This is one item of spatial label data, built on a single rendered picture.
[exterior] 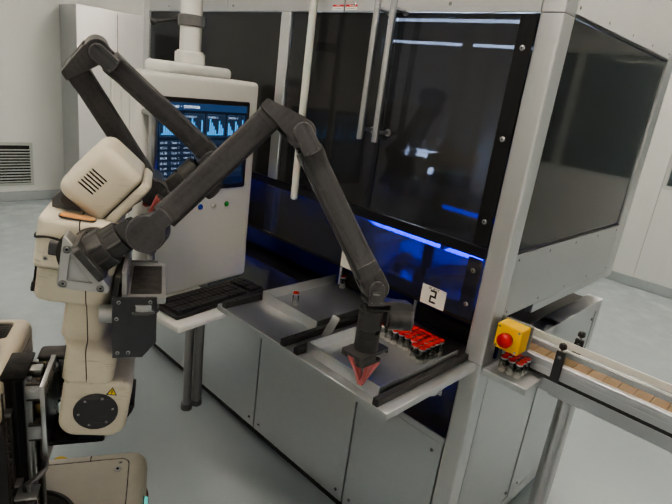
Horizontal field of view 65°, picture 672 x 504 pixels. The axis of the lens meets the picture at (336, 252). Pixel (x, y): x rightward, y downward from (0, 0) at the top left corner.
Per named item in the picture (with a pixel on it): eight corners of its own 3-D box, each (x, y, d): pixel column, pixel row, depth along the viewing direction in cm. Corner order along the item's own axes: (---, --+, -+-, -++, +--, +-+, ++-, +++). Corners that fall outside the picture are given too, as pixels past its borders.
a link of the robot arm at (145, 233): (274, 89, 116) (277, 81, 106) (315, 136, 119) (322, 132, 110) (125, 228, 115) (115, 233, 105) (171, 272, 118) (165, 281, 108)
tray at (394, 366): (386, 325, 166) (388, 314, 165) (455, 360, 149) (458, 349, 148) (306, 353, 142) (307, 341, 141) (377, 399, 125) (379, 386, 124)
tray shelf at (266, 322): (325, 283, 199) (325, 278, 199) (488, 363, 154) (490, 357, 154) (216, 309, 166) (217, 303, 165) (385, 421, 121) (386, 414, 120)
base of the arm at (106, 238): (79, 232, 113) (70, 250, 102) (111, 212, 114) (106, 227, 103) (105, 263, 117) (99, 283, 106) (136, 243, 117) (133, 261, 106)
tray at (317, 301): (334, 282, 196) (336, 274, 195) (388, 308, 179) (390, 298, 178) (262, 300, 172) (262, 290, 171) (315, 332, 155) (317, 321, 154)
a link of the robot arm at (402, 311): (362, 274, 126) (371, 281, 117) (407, 277, 128) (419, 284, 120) (357, 323, 127) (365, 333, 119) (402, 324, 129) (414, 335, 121)
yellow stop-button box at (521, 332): (504, 339, 148) (510, 315, 146) (528, 349, 143) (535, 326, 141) (491, 345, 143) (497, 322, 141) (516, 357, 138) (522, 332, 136)
